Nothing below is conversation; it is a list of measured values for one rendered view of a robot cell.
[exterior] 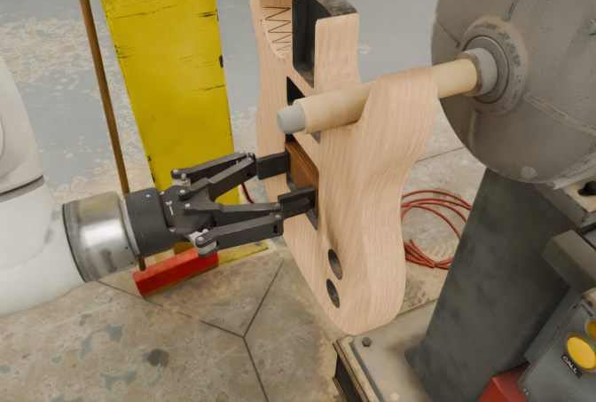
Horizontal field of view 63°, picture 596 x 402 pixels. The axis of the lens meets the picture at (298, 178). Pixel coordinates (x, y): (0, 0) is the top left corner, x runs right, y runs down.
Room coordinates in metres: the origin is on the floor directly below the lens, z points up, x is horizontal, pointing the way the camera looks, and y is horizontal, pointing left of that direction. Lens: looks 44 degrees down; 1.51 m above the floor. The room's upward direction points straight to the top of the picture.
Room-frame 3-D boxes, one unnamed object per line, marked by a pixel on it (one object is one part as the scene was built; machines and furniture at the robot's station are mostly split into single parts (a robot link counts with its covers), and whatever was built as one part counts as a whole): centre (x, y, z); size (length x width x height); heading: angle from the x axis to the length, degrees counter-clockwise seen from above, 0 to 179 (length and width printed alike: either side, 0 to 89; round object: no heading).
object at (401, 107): (0.33, -0.08, 1.27); 0.07 x 0.04 x 0.09; 24
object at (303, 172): (0.44, -0.02, 1.09); 0.10 x 0.03 x 0.05; 24
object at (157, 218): (0.37, 0.14, 1.09); 0.09 x 0.08 x 0.07; 113
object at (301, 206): (0.37, 0.01, 1.10); 0.05 x 0.03 x 0.01; 112
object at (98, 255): (0.34, 0.21, 1.09); 0.09 x 0.06 x 0.09; 23
